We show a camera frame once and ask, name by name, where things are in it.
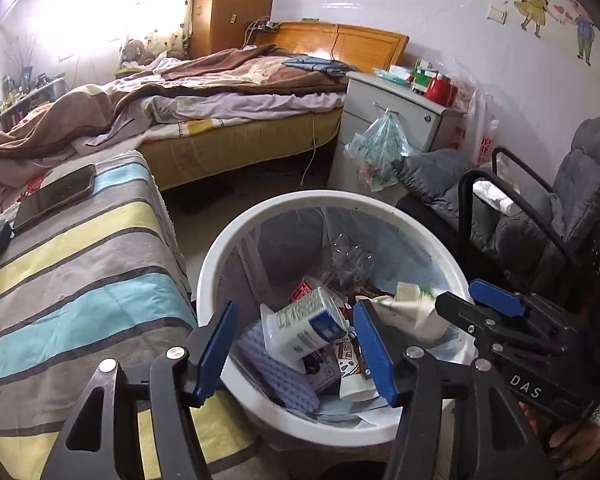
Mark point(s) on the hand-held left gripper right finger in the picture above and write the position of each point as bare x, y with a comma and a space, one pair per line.
375, 355

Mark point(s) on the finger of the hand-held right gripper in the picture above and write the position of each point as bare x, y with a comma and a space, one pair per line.
467, 320
495, 297

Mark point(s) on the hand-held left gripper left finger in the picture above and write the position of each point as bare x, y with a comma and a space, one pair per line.
215, 355

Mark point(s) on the patterned paper cup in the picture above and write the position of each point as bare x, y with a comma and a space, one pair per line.
347, 357

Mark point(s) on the purple milk carton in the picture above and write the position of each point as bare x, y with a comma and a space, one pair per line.
322, 367

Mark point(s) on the dark snack wrapper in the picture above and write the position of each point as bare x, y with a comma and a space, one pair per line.
375, 291

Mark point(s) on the white plastic drink bottle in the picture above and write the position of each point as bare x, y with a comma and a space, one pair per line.
305, 327

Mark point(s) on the white round trash bin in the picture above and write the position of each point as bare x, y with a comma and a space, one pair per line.
220, 270

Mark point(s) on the red and white carton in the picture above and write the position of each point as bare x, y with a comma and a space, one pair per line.
302, 290

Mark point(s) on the clear plastic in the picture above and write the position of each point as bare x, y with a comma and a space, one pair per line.
352, 260

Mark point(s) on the clear bin liner bag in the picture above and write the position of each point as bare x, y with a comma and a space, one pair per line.
290, 240

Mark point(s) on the person's right hand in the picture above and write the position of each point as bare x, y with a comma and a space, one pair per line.
567, 442

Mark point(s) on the white cloth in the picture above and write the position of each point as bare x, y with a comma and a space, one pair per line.
495, 195

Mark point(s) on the striped tablecloth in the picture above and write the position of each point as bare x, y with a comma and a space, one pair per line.
80, 285

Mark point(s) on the grey padded armchair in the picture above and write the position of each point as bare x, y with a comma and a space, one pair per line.
580, 170

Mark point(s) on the white red-printed plastic bag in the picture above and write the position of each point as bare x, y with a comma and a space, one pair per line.
480, 125

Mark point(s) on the green printed plastic bag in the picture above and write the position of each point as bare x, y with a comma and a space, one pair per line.
380, 150

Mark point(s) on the red canister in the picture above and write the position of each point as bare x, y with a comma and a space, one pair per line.
439, 91

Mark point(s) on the dark smartphone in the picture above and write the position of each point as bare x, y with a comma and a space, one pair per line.
55, 195

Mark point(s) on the white nightstand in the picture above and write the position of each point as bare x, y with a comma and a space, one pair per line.
370, 105

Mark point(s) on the green and white box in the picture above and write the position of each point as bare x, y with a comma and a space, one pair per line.
422, 75

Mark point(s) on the teal tissue pack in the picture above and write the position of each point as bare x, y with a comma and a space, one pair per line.
392, 75

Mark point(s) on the bed with brown blanket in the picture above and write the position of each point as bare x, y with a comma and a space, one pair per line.
230, 105

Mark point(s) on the wooden headboard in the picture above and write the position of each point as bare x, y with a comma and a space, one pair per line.
360, 42

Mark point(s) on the blue cloth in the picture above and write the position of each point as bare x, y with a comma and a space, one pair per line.
320, 65

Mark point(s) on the brown teddy bear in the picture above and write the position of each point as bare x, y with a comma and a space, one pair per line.
135, 52

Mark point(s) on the cluttered white shelf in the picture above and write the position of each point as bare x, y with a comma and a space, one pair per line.
30, 102

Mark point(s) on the power strip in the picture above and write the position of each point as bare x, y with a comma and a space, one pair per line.
260, 25

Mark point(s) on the vase of dry branches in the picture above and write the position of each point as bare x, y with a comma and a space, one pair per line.
25, 60

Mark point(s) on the spotted curtain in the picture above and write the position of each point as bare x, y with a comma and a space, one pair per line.
165, 5

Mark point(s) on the wooden wardrobe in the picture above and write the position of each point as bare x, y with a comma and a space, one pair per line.
235, 0

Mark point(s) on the window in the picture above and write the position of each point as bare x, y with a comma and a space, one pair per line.
90, 20

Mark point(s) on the white wall switch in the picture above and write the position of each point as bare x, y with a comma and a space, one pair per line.
496, 13

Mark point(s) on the cartoon wall sticker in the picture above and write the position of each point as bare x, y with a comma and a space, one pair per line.
535, 0

